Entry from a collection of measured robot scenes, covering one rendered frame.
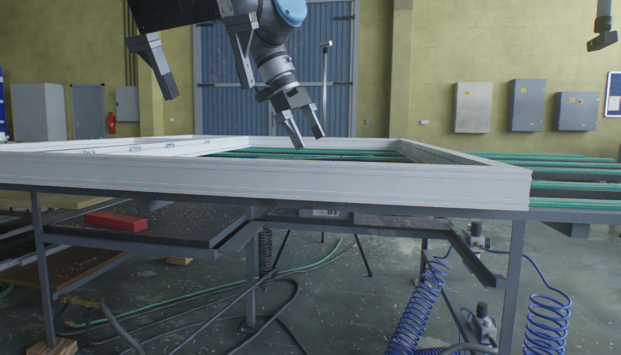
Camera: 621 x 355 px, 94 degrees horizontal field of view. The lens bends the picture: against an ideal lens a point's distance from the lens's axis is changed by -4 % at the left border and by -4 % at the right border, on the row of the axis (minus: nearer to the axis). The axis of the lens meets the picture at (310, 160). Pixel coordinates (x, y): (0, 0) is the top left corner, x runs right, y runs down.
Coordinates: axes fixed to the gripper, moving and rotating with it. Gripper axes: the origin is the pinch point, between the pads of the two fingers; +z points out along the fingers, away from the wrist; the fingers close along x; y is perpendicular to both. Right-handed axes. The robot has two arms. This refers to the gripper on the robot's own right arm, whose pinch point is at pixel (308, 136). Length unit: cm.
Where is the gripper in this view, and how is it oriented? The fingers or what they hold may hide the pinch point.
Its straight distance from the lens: 82.6
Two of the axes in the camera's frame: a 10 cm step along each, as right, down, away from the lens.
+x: 4.0, -2.7, 8.8
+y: 8.1, -3.5, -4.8
